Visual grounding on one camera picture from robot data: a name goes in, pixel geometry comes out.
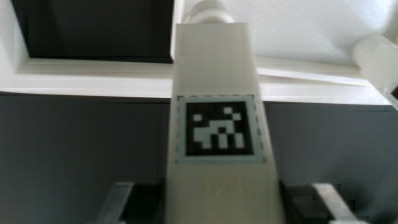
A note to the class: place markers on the white desk top tray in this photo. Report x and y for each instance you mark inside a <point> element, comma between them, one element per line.
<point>304,32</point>

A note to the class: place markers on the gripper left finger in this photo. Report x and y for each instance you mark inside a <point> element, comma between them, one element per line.
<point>133,204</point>

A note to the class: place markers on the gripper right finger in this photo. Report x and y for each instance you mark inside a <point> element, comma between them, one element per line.
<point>314,205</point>

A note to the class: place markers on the white leg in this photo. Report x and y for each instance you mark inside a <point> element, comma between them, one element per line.
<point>220,181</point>
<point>375,57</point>

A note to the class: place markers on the white U-shaped frame fence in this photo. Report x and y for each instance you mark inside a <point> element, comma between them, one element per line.
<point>89,48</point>

